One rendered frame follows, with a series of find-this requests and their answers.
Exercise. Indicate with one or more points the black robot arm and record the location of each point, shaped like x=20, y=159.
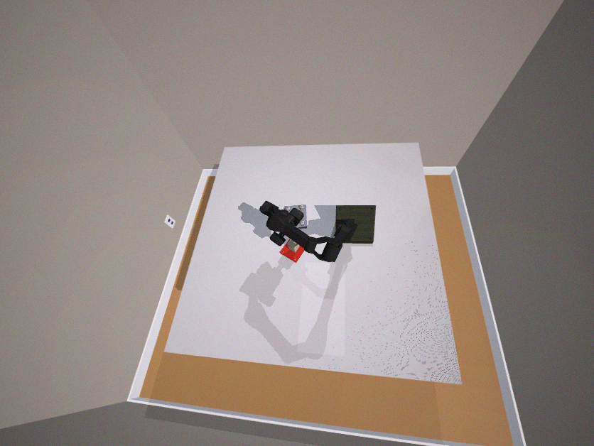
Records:
x=279, y=221

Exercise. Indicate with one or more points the red square plate with corner holes and grey block handle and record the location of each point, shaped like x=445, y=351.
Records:
x=292, y=250

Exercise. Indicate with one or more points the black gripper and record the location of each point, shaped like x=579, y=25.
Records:
x=279, y=238

